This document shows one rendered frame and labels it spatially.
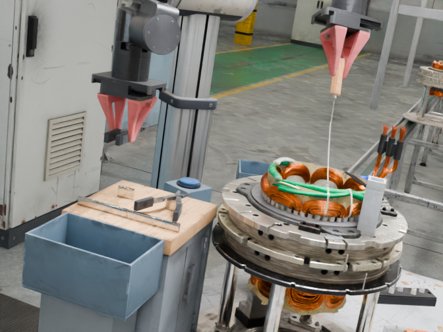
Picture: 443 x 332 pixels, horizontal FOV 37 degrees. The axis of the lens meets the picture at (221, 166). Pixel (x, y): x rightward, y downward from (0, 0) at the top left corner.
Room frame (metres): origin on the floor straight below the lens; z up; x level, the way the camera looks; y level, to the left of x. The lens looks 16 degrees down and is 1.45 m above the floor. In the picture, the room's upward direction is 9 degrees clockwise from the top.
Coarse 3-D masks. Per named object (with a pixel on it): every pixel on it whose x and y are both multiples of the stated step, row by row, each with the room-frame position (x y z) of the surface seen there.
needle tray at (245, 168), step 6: (240, 162) 1.38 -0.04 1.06; (246, 162) 1.41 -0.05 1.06; (252, 162) 1.41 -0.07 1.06; (258, 162) 1.41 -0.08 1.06; (240, 168) 1.34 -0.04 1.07; (246, 168) 1.41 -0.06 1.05; (252, 168) 1.41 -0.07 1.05; (258, 168) 1.41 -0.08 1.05; (264, 168) 1.41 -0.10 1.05; (240, 174) 1.30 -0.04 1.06; (246, 174) 1.30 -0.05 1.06; (252, 174) 1.31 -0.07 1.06; (258, 174) 1.41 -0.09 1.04
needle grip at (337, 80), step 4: (340, 60) 1.08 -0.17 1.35; (344, 60) 1.08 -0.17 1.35; (340, 64) 1.08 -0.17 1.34; (344, 64) 1.08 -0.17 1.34; (340, 68) 1.08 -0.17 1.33; (336, 72) 1.07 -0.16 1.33; (340, 72) 1.07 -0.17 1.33; (332, 76) 1.08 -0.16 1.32; (336, 76) 1.07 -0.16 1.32; (340, 76) 1.07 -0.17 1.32; (332, 80) 1.07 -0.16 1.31; (336, 80) 1.07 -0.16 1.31; (340, 80) 1.07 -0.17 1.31; (332, 84) 1.07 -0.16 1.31; (336, 84) 1.06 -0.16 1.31; (340, 84) 1.07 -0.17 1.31; (332, 88) 1.07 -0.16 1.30; (336, 88) 1.06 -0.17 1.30; (340, 88) 1.07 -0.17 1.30; (332, 92) 1.06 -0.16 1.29; (336, 92) 1.06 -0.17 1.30; (340, 92) 1.07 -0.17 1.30
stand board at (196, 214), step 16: (112, 192) 1.07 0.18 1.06; (144, 192) 1.09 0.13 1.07; (160, 192) 1.10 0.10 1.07; (80, 208) 0.97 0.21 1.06; (128, 208) 1.00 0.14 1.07; (160, 208) 1.03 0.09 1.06; (192, 208) 1.05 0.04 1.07; (208, 208) 1.06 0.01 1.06; (112, 224) 0.93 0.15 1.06; (128, 224) 0.94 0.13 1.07; (144, 224) 0.95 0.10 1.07; (192, 224) 0.98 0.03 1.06; (176, 240) 0.91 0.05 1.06
